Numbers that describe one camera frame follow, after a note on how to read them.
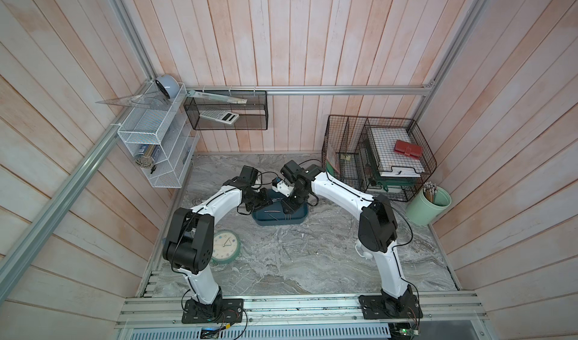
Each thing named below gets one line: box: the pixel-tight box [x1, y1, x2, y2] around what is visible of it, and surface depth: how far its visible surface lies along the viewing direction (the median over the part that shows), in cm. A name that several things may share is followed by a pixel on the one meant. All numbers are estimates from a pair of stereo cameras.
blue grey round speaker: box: [155, 74, 180, 99], surface depth 85 cm
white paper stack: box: [370, 127, 426, 178], surface depth 94 cm
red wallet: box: [393, 139, 423, 159], surface depth 92 cm
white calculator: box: [199, 110, 240, 125], surface depth 100 cm
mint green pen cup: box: [406, 186, 453, 226], surface depth 89 cm
